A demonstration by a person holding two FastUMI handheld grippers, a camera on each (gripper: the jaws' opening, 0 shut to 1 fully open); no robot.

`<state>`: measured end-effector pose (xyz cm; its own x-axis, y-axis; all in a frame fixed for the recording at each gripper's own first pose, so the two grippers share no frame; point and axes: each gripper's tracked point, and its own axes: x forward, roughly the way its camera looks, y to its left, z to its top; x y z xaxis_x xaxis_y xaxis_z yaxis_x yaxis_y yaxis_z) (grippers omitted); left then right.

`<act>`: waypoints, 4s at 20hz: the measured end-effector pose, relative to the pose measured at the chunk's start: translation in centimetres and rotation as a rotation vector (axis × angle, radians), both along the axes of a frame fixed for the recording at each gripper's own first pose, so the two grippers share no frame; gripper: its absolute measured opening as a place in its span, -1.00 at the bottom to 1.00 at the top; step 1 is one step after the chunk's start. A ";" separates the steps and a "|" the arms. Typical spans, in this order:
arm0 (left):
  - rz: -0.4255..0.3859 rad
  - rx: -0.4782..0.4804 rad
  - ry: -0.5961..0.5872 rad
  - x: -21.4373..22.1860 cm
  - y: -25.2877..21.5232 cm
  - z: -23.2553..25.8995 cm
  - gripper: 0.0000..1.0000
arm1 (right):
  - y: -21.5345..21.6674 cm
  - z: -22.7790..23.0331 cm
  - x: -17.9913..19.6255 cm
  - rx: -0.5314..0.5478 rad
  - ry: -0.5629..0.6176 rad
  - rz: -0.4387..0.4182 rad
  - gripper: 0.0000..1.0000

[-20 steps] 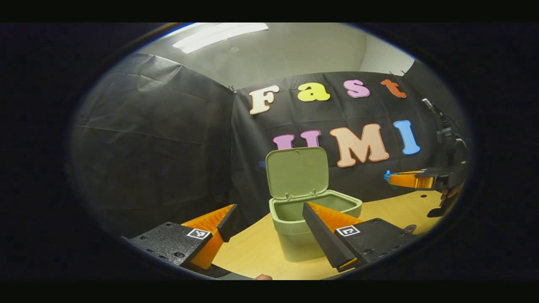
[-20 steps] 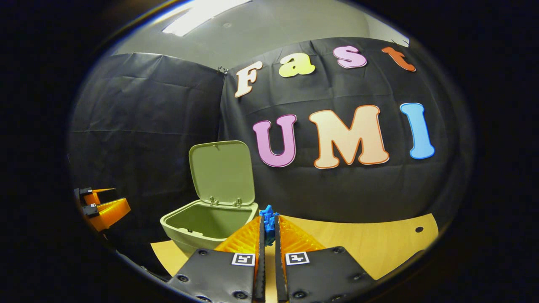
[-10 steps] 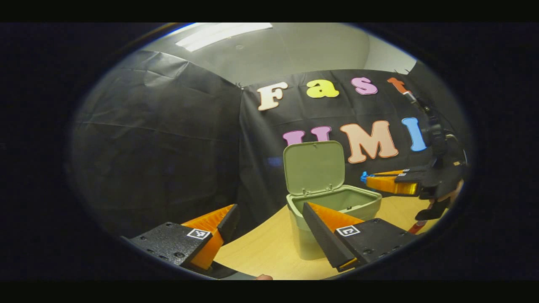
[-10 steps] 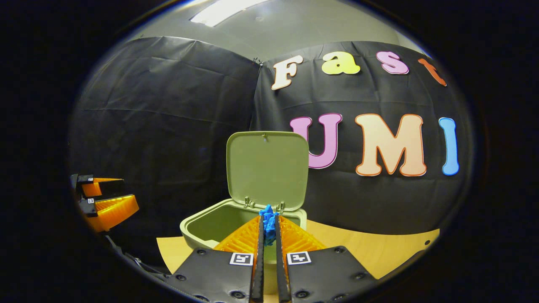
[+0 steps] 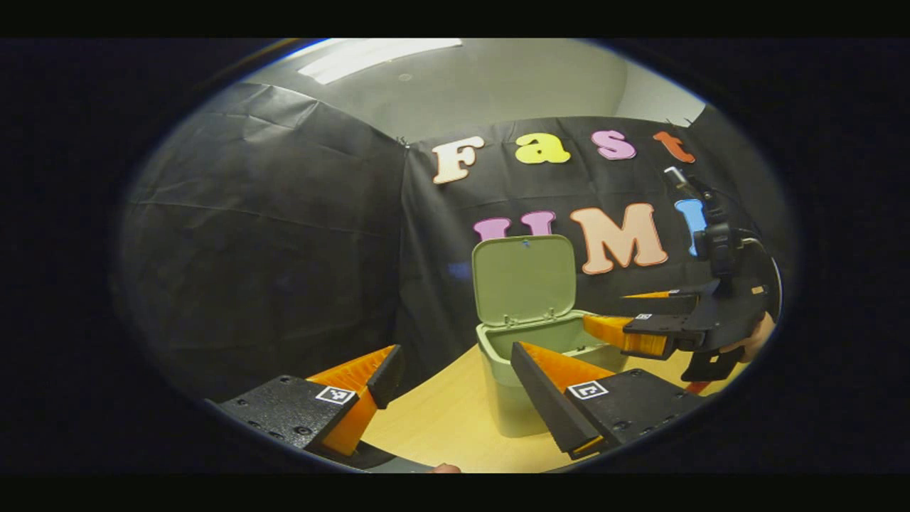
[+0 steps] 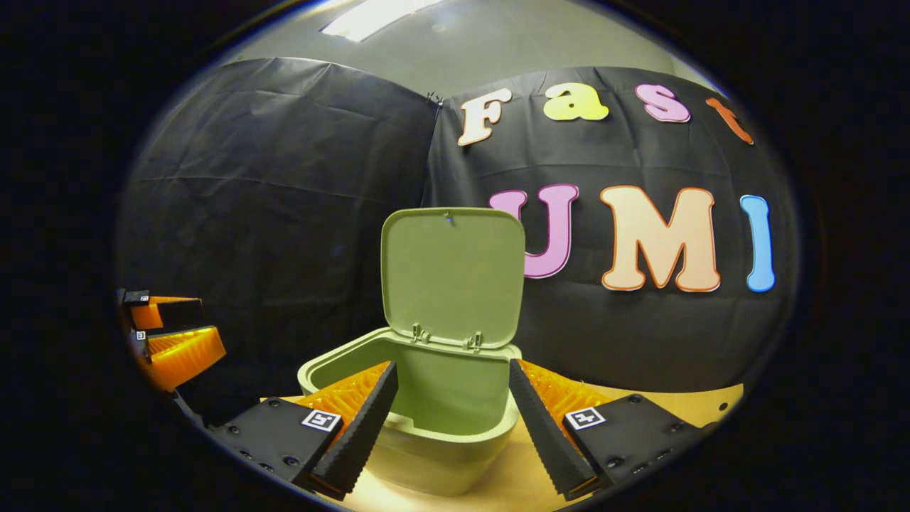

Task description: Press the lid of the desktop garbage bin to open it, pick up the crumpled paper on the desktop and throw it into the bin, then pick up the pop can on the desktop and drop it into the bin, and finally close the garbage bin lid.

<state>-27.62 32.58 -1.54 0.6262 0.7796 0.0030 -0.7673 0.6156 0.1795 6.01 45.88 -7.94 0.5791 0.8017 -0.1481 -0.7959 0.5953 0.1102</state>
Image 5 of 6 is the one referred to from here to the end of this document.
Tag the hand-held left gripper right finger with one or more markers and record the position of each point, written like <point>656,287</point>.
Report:
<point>547,402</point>

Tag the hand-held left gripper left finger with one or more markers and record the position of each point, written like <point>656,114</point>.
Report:
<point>284,409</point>

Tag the black backdrop cloth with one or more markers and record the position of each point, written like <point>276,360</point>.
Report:
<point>270,249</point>

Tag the green desktop garbage bin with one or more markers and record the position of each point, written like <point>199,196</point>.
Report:
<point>522,281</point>

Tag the red pop can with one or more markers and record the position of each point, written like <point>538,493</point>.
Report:
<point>445,468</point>

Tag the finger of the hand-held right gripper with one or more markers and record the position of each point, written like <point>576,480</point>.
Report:
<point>675,291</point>
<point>625,334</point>

